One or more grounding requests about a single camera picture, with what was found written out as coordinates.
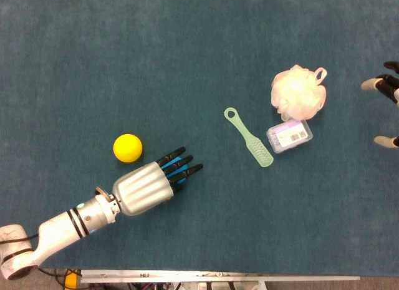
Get yellow plastic block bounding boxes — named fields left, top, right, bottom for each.
left=64, top=269, right=82, bottom=289

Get black floor cables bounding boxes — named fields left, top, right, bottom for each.
left=37, top=267, right=68, bottom=288

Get yellow foam ball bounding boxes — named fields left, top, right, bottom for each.
left=113, top=133, right=143, bottom=163

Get teal table cloth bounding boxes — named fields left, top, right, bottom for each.
left=0, top=0, right=399, bottom=277

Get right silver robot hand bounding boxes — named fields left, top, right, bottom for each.
left=360, top=60, right=399, bottom=149

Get blue foam ball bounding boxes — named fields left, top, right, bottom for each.
left=161, top=158, right=190, bottom=186

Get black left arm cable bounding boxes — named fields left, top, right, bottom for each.
left=0, top=235, right=38, bottom=244

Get white metal base frame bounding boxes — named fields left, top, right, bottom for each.
left=174, top=282, right=266, bottom=290

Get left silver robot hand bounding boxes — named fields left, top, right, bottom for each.
left=111, top=146, right=204, bottom=217

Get clear plastic box with label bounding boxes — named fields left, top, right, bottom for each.
left=266, top=119, right=314, bottom=154

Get aluminium frame rail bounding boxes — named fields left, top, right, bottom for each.
left=80, top=269, right=361, bottom=284

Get mint green plastic hairbrush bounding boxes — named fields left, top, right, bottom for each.
left=223, top=107, right=274, bottom=168

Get white mesh bath loofah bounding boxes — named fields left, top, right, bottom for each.
left=270, top=64, right=328, bottom=122

